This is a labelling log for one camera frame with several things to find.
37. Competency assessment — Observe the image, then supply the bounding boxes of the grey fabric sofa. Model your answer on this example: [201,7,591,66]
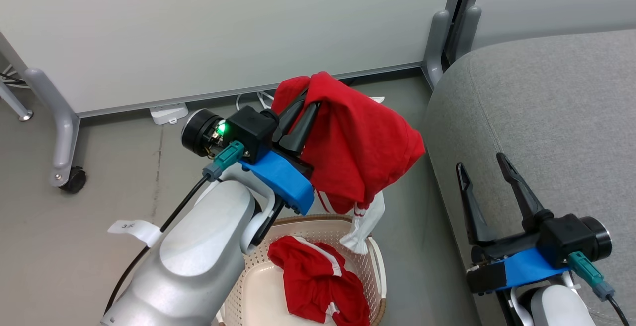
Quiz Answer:
[425,29,636,326]

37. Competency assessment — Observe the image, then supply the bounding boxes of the red garment with white stripes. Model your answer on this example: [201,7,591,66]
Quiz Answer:
[268,236,371,326]

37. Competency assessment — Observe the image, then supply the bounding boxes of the short grey partition foot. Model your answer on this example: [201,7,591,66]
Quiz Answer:
[422,10,451,89]
[455,5,482,62]

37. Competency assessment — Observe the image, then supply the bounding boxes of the long grey partition foot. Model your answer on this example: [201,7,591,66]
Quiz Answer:
[22,68,82,188]

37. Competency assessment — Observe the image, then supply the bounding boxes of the grey metal table leg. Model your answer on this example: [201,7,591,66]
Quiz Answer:
[0,80,34,122]

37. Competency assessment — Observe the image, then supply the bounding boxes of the right black cable teal plug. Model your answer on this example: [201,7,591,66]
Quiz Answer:
[568,251,633,326]

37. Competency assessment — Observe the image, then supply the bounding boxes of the narrow white partition panel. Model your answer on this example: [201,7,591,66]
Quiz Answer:
[472,0,636,51]

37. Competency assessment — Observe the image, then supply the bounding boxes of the white coiled floor cable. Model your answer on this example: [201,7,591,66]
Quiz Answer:
[235,90,277,111]

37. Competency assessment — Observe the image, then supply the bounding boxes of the wide white partition panel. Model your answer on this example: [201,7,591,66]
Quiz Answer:
[0,0,458,118]

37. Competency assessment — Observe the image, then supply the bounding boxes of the left black cable teal plug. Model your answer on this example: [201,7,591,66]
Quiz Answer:
[103,141,245,314]

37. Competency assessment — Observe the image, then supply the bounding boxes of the cream perforated laundry basket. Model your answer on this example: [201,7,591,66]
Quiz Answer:
[214,213,387,326]

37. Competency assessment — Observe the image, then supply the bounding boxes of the black cable teal plug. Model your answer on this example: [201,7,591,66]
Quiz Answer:
[568,251,633,326]
[103,141,245,314]

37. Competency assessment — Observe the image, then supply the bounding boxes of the thin black floor cables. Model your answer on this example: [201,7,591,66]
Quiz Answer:
[0,65,26,88]

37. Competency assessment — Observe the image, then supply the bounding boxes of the white paper cable tag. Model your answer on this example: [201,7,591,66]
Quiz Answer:
[108,219,162,247]

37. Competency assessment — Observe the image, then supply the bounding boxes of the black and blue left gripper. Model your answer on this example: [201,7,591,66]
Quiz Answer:
[181,90,321,216]

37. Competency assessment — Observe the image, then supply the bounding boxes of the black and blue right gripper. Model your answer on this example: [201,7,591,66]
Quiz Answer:
[456,152,613,295]

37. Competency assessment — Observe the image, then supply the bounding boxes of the black caster wheel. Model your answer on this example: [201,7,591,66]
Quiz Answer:
[60,166,87,194]

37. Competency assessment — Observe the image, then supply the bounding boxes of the red garment with white sleeve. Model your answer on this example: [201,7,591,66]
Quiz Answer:
[272,71,426,255]

